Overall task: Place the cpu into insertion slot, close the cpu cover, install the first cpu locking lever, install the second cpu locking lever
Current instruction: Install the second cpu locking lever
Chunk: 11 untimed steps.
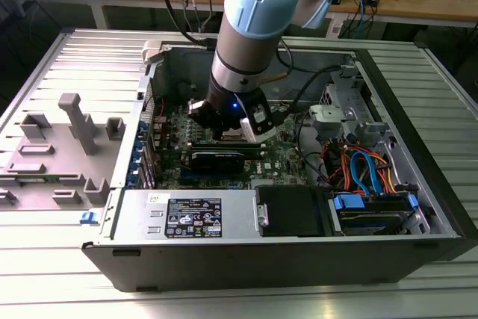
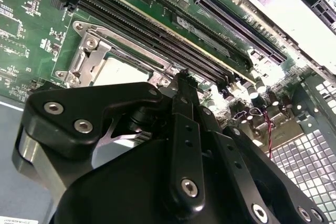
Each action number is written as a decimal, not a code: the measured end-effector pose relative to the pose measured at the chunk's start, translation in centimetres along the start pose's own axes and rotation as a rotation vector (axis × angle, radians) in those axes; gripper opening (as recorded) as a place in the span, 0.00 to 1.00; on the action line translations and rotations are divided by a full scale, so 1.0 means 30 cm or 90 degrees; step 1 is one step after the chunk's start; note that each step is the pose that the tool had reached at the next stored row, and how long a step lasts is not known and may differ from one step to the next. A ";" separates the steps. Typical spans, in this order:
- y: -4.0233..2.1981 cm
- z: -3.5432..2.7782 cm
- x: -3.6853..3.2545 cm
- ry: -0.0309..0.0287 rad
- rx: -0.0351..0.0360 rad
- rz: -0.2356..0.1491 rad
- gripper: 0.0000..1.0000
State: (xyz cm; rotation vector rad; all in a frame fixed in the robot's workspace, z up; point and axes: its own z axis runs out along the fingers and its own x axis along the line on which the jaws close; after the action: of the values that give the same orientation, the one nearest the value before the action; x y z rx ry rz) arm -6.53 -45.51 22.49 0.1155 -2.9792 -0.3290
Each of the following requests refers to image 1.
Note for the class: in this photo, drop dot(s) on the silver topped CPU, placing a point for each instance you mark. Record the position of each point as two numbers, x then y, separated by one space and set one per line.
232 134

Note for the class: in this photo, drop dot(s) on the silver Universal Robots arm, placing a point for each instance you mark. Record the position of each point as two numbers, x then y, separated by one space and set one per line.
257 5

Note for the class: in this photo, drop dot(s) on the black RAM slot bank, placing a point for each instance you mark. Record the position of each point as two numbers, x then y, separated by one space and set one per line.
203 144

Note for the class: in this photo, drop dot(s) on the blue expansion slot clip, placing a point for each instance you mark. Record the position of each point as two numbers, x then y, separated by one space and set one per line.
137 151
132 177
141 129

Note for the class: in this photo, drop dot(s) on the metal rear port block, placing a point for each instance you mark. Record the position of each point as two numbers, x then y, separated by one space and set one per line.
160 130

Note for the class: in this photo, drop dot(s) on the white motherboard sticker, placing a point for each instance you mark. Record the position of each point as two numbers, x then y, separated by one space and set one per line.
268 166

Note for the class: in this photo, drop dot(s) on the green Dell motherboard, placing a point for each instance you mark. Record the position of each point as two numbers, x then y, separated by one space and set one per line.
284 154

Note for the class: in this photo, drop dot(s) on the small white barcode sticker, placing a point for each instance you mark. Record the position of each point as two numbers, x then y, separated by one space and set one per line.
157 197

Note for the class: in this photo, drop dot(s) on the black power supply label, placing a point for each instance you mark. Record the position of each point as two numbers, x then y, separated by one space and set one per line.
194 218

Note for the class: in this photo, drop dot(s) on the grey power supply unit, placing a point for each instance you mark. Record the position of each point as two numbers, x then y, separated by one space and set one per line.
130 218

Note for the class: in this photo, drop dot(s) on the grey parts rack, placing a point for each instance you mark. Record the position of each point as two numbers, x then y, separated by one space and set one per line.
80 124

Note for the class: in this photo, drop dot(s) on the open black PC case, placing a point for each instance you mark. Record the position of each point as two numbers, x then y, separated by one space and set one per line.
224 266

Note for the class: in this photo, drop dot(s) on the blue plastic case latch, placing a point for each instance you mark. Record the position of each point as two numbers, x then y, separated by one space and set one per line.
89 217

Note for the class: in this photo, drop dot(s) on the hard disk in blue carrier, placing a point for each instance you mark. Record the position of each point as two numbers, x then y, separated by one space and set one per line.
373 218

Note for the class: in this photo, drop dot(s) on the silver metal disk bay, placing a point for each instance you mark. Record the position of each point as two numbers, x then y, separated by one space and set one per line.
405 158

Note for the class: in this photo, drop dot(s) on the small grey wrist camera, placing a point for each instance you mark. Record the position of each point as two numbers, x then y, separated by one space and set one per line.
196 105

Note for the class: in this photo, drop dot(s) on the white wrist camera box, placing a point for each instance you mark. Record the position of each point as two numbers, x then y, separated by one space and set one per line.
261 128

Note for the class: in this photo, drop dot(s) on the grey plastic bracket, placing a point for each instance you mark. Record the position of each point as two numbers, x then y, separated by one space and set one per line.
325 113

